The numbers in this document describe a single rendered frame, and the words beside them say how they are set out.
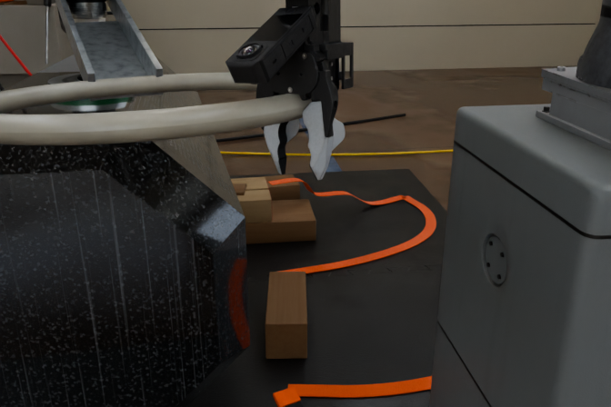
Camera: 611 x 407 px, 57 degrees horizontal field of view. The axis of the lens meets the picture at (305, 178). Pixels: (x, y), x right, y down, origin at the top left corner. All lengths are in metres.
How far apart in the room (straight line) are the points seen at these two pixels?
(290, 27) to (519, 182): 0.39
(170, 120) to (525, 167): 0.47
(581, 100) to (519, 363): 0.38
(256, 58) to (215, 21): 5.88
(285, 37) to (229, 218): 0.68
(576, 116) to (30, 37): 3.91
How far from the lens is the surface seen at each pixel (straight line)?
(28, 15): 4.39
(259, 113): 0.58
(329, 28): 0.66
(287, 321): 1.66
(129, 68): 1.11
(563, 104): 0.91
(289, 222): 2.32
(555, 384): 0.81
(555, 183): 0.74
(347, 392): 1.61
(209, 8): 6.42
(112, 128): 0.56
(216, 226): 1.18
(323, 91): 0.61
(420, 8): 6.79
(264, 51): 0.56
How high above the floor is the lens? 1.06
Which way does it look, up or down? 20 degrees down
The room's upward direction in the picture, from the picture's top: straight up
